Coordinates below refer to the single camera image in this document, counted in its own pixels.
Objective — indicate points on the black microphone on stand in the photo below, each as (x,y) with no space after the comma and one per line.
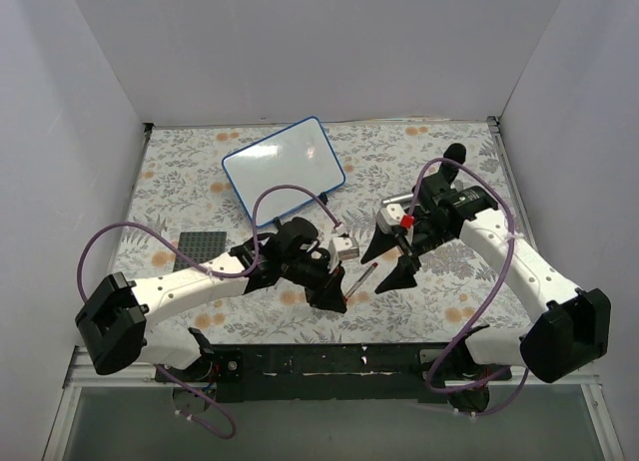
(438,182)

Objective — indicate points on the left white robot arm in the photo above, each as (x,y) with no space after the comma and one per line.
(119,321)

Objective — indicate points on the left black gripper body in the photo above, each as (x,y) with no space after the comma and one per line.
(322,278)

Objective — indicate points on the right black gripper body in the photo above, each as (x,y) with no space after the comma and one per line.
(405,244)

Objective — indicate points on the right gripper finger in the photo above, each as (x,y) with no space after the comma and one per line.
(382,241)
(402,276)

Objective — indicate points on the grey studded baseplate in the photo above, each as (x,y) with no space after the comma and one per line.
(202,246)

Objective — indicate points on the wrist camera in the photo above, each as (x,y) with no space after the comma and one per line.
(340,249)
(388,222)

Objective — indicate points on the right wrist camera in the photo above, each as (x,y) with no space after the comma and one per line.
(388,222)

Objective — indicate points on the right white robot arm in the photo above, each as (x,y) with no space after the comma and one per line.
(569,326)

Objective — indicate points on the blue framed whiteboard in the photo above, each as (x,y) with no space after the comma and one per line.
(300,154)

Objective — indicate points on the floral table mat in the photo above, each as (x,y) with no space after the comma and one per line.
(181,186)

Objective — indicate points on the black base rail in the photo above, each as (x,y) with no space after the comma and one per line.
(355,371)

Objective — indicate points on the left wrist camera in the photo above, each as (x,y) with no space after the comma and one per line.
(340,249)

